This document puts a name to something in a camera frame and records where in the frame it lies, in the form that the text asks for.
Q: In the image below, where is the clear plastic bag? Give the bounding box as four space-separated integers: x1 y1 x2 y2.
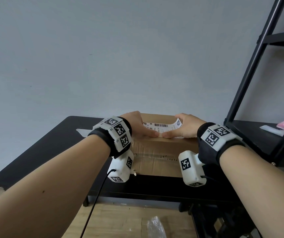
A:
147 215 168 238

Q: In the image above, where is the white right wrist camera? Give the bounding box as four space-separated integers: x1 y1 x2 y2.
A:
178 150 207 188

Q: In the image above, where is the brown cardboard box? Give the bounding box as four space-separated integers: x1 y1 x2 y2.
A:
129 113 200 178

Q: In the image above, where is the wristband with marker tiles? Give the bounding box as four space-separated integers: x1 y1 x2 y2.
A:
197 122 247 166
87 116 133 159

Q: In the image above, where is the black chair base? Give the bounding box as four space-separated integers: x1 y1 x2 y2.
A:
178 202 260 238

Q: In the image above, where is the person's right hand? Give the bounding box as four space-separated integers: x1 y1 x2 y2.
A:
162 113 207 140

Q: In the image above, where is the right wristband with marker tiles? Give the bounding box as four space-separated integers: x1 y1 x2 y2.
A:
197 122 247 166

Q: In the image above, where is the white foam piece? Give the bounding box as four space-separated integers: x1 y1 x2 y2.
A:
260 124 284 137

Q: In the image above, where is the black table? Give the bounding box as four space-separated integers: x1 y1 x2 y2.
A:
0 116 235 208

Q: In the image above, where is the person's right forearm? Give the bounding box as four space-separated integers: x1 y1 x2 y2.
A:
218 143 284 238

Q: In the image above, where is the white shipping label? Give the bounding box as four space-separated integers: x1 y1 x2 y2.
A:
142 117 184 137

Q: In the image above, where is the person's left hand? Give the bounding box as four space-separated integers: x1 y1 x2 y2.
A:
119 111 160 140

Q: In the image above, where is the left wristband with marker tiles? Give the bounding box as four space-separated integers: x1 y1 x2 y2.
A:
87 116 133 159

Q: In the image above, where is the person's left forearm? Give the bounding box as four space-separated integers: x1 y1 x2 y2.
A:
0 134 111 238

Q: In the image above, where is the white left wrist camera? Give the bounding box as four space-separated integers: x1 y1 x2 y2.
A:
107 149 135 183

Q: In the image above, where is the black metal shelf rack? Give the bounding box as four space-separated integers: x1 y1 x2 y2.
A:
223 0 284 183

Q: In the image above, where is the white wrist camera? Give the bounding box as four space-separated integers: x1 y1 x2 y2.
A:
178 150 207 188
107 149 135 183

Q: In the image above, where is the black camera cable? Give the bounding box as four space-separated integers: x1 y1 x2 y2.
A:
201 175 222 183
79 169 116 238

